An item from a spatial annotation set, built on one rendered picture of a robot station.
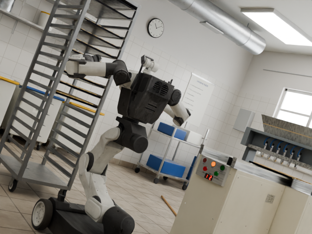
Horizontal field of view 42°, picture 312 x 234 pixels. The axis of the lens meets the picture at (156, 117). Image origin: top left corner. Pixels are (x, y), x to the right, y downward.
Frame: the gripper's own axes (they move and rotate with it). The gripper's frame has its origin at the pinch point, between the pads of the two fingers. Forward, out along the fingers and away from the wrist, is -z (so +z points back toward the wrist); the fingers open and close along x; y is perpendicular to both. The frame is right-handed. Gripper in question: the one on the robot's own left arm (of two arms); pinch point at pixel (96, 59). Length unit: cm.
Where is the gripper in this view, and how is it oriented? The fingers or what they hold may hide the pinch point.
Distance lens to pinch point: 304.5
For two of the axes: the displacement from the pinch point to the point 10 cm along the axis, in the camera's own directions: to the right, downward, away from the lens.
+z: -4.0, 2.3, -8.9
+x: 8.7, -2.3, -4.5
